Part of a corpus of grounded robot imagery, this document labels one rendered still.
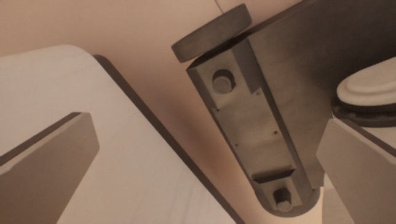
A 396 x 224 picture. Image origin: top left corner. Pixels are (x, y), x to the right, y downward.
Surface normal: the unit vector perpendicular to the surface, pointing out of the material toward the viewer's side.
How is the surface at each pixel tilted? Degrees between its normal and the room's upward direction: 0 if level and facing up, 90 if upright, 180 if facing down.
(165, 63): 0
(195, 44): 12
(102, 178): 90
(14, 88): 90
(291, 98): 0
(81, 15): 0
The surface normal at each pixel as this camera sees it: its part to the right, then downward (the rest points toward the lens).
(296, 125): -0.18, 0.44
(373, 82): -0.48, -0.82
